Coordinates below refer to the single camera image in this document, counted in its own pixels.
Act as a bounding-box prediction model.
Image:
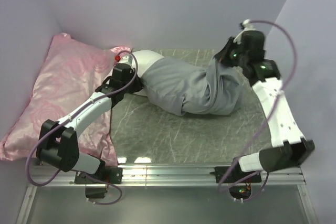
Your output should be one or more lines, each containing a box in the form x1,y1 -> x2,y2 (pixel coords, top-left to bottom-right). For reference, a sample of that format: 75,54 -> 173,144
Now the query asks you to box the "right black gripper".
215,37 -> 248,68

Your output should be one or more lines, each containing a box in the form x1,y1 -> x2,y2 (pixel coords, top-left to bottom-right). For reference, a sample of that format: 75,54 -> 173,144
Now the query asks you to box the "white pillow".
133,50 -> 166,102

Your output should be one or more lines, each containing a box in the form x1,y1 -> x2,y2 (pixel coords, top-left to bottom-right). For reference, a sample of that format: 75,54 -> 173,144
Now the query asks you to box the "grey satin pillowcase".
141,57 -> 243,116

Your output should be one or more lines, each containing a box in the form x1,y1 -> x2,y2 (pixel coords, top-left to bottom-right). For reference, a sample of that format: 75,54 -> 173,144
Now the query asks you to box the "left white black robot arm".
36,63 -> 141,183

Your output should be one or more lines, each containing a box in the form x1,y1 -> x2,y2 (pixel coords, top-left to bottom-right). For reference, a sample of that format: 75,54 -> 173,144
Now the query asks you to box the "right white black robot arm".
220,29 -> 315,182

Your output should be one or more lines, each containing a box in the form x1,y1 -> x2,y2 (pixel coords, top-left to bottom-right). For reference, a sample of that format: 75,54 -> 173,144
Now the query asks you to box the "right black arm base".
224,165 -> 262,201

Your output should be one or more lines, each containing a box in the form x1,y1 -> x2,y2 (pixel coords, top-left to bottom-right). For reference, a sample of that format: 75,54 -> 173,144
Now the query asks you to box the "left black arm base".
74,167 -> 123,205

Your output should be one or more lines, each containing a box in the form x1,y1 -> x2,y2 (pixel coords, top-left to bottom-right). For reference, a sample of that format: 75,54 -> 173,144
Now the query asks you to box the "pink satin rose pillow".
1,33 -> 130,161

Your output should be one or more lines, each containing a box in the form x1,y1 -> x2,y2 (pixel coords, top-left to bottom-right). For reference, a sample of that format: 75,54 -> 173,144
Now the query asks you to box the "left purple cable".
25,51 -> 139,206

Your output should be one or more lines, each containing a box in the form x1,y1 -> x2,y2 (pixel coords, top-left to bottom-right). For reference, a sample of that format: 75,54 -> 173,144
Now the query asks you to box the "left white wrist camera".
114,52 -> 133,65

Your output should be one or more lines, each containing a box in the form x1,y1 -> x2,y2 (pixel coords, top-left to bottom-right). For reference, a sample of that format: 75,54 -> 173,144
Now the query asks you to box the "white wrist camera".
114,52 -> 133,65
233,19 -> 256,45

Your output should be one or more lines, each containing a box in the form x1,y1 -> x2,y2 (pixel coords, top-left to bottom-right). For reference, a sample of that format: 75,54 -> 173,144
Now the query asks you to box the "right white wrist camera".
233,19 -> 256,45

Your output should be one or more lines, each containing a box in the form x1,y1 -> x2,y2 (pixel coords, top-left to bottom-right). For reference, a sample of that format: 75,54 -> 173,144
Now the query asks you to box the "aluminium mounting rail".
17,164 -> 309,223

